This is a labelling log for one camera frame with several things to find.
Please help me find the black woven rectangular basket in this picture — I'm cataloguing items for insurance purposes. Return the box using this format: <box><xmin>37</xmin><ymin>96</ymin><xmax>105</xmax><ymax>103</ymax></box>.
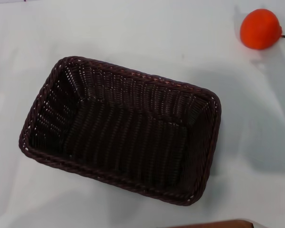
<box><xmin>18</xmin><ymin>56</ymin><xmax>222</xmax><ymax>207</ymax></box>

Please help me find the orange fruit with stem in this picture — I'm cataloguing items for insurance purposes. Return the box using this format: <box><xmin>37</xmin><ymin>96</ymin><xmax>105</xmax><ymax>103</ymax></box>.
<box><xmin>239</xmin><ymin>9</ymin><xmax>285</xmax><ymax>50</ymax></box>

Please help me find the brown table edge strip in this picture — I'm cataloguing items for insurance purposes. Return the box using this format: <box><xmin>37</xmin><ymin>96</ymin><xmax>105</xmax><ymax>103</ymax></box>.
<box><xmin>161</xmin><ymin>219</ymin><xmax>251</xmax><ymax>228</ymax></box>

